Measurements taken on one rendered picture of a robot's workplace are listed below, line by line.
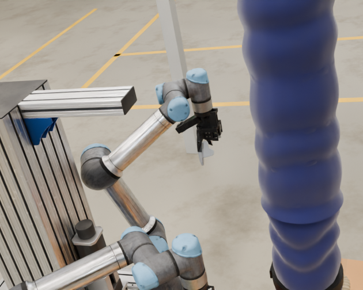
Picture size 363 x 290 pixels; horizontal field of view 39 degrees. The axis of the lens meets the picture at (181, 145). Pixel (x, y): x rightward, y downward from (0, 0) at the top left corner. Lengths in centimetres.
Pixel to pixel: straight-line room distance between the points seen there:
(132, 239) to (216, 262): 233
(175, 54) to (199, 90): 280
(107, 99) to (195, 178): 337
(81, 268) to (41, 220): 22
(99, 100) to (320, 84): 56
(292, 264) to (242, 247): 225
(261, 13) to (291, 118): 27
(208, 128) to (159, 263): 68
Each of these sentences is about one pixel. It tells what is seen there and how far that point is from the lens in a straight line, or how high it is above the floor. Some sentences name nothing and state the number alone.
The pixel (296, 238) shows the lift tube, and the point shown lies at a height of 154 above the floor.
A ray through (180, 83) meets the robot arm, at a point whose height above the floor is 185.
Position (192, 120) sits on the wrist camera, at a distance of 190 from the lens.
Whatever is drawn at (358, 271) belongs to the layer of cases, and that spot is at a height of 54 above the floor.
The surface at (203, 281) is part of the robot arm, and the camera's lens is 145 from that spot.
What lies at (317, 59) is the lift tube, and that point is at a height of 207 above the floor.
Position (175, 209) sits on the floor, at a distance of 434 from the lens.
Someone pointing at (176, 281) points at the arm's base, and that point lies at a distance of 211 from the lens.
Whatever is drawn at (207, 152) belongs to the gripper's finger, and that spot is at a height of 157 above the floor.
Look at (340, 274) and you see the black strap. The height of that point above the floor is 132.
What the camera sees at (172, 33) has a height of 123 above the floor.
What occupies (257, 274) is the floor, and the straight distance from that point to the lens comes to 364.
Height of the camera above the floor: 254
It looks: 29 degrees down
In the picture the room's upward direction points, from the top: 12 degrees counter-clockwise
